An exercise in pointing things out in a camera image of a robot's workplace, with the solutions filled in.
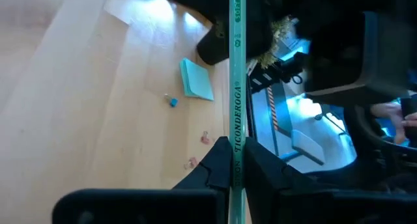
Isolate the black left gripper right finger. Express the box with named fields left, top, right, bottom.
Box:
left=243, top=135, right=417, bottom=224

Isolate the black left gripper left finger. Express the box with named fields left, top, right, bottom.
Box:
left=51, top=135, right=234, bottom=224

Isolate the mint green pencil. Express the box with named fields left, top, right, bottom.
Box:
left=227, top=0, right=248, bottom=224

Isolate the teal sticky note pad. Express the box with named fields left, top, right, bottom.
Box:
left=179, top=57, right=215, bottom=102

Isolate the pink striped binder clip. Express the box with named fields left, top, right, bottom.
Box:
left=183, top=156, right=200, bottom=171

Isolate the grey box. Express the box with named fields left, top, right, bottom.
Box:
left=291, top=129, right=326, bottom=166

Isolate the person's hand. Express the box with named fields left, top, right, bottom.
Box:
left=370, top=102, right=417, bottom=145

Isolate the orange black striped cable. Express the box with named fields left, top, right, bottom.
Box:
left=266, top=86, right=278, bottom=131

